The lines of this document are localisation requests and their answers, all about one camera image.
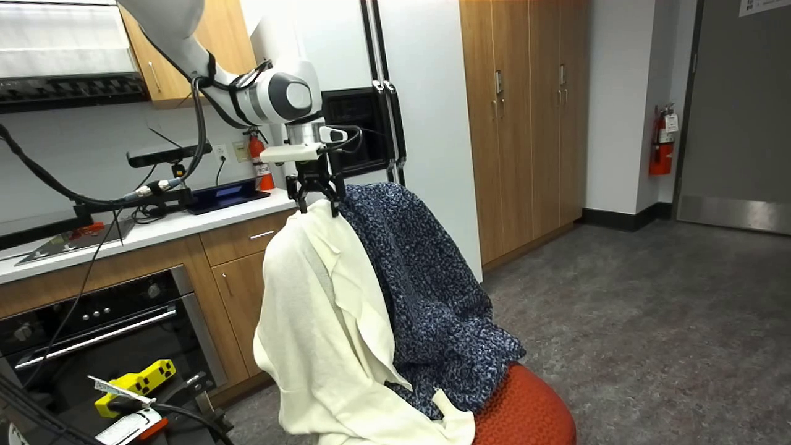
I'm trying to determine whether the black wall-mounted screen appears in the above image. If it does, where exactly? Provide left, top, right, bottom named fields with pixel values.
left=325, top=82, right=406, bottom=184

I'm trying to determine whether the red wall fire extinguisher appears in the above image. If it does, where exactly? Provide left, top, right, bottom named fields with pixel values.
left=648, top=106, right=678, bottom=179

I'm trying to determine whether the red fire extinguisher on counter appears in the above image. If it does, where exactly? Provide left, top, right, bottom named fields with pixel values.
left=248, top=132, right=274, bottom=197

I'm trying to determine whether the dark blue knitted cloth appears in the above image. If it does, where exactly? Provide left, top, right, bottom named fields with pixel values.
left=342, top=184, right=525, bottom=421

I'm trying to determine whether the black camera bar on stand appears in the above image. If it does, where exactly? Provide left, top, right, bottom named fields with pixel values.
left=126, top=143, right=213, bottom=182

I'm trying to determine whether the upper wooden wall cabinet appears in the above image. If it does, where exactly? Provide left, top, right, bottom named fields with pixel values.
left=119, top=0, right=258, bottom=104

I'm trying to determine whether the blue black tray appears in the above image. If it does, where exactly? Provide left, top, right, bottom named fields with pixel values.
left=189, top=182, right=259, bottom=215

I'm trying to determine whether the yellow black handheld tool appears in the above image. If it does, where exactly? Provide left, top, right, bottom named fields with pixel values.
left=94, top=360, right=178, bottom=421

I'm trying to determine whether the grey door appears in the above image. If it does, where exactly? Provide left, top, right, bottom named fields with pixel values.
left=674, top=0, right=791, bottom=235

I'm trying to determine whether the black built-in oven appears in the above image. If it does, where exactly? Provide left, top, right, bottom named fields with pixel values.
left=0, top=267, right=225, bottom=445

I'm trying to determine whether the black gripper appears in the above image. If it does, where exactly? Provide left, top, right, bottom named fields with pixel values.
left=286, top=158, right=346, bottom=219

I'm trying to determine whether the tall wooden cabinet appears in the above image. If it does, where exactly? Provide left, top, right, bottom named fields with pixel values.
left=459, top=0, right=593, bottom=271

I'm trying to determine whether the wooden base cabinet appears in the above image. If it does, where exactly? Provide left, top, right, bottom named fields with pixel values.
left=0, top=210, right=286, bottom=388

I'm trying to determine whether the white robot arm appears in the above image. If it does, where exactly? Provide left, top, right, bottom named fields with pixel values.
left=119, top=0, right=352, bottom=213

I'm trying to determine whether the thick black cable hose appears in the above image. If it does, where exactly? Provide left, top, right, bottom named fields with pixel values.
left=0, top=72, right=208, bottom=213

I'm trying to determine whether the black rail on counter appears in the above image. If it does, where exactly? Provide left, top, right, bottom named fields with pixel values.
left=0, top=192, right=191, bottom=253

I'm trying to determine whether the cream white cloth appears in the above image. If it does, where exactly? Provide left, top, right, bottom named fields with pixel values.
left=253, top=200, right=474, bottom=445

